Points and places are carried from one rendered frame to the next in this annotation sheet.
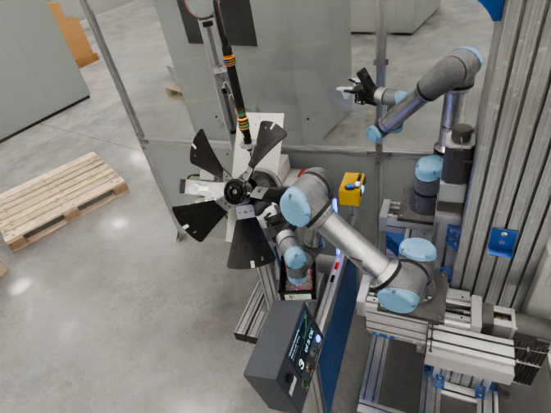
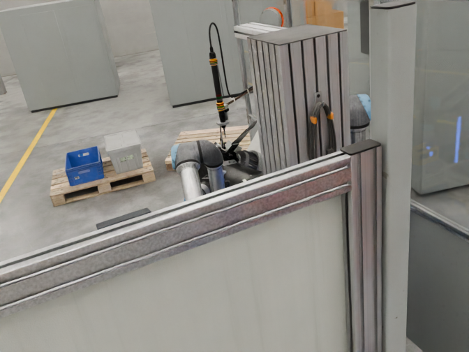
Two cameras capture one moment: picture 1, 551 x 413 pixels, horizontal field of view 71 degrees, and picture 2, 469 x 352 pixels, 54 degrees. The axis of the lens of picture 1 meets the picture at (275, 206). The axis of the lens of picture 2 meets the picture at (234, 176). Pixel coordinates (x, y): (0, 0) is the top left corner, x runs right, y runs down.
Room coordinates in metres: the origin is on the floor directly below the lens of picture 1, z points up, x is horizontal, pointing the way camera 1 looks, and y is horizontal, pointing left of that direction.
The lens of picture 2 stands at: (-0.39, -1.64, 2.29)
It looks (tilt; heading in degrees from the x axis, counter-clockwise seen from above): 26 degrees down; 43
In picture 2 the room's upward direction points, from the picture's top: 9 degrees counter-clockwise
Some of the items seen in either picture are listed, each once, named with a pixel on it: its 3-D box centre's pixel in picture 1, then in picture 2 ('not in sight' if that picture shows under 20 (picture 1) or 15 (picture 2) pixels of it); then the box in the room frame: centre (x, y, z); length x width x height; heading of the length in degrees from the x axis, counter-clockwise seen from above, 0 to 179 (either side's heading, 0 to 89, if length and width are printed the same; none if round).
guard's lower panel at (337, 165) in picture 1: (316, 207); (336, 222); (2.07, -0.27, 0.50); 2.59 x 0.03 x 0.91; 63
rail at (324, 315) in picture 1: (336, 275); not in sight; (1.18, -0.22, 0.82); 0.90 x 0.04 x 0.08; 153
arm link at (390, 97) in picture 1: (396, 99); not in sight; (1.58, -0.63, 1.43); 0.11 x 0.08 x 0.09; 36
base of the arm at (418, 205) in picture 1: (426, 196); not in sight; (1.29, -0.67, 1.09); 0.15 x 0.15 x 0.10
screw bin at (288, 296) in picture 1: (298, 277); not in sight; (1.19, -0.04, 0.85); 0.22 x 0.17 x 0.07; 169
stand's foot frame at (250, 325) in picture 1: (282, 304); not in sight; (1.67, 0.09, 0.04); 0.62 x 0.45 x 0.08; 153
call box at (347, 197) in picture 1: (352, 189); not in sight; (1.53, -0.40, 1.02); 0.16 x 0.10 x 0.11; 153
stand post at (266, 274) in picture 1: (266, 275); not in sight; (1.58, 0.13, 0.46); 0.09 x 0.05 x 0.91; 63
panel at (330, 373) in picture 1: (340, 321); not in sight; (1.18, -0.22, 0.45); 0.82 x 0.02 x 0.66; 153
